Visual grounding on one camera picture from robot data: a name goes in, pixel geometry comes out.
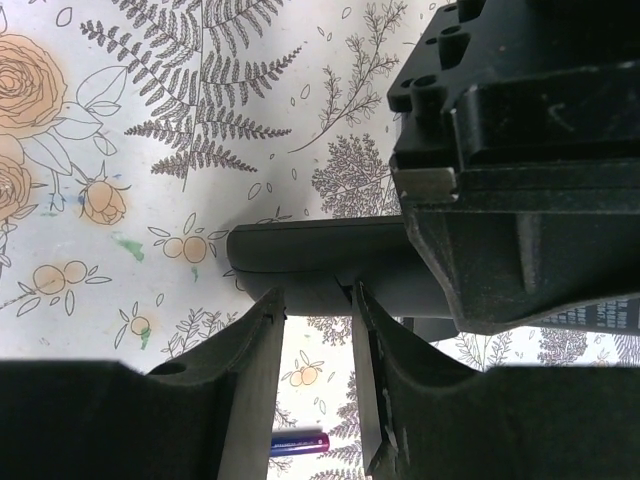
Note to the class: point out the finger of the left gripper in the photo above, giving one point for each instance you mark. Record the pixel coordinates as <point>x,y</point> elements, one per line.
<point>529,246</point>

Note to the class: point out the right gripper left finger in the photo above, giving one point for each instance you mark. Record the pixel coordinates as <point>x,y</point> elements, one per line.
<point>206,414</point>

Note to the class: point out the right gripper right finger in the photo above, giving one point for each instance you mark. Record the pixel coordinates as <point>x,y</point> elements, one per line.
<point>424,415</point>

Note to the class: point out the floral table mat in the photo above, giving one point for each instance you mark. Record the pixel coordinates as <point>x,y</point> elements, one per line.
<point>136,135</point>

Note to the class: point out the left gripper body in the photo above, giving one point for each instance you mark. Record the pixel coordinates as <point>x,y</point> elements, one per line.
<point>522,94</point>

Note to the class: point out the purple blue battery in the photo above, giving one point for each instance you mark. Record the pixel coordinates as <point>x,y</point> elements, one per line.
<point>299,442</point>

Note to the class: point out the black TV remote with buttons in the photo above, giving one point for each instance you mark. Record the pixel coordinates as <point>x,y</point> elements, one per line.
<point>318,263</point>

